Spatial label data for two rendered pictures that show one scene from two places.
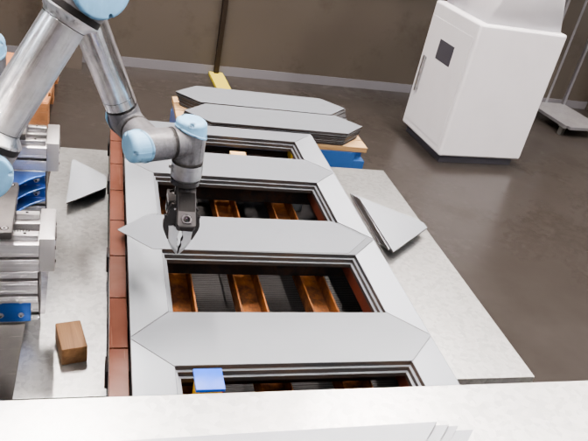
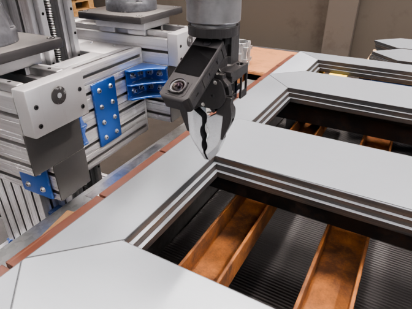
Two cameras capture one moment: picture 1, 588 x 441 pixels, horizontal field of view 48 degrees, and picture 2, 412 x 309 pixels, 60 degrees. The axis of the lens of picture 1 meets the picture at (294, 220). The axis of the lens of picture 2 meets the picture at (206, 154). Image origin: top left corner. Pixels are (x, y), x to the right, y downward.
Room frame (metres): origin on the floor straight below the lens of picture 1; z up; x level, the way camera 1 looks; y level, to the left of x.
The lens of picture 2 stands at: (1.06, -0.11, 1.20)
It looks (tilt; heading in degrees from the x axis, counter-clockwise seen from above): 30 degrees down; 49
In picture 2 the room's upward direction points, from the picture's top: straight up
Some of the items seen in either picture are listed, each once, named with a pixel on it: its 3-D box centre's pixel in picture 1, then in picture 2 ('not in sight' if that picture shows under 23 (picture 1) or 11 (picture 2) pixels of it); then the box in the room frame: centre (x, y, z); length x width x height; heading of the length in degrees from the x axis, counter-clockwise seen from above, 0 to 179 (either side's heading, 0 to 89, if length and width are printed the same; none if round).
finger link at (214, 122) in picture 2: (185, 234); (221, 132); (1.42, 0.27, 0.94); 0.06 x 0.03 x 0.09; 19
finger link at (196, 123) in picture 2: (172, 234); (205, 128); (1.41, 0.30, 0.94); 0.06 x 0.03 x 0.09; 19
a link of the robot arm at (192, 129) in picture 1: (188, 140); not in sight; (1.41, 0.28, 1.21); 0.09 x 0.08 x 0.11; 132
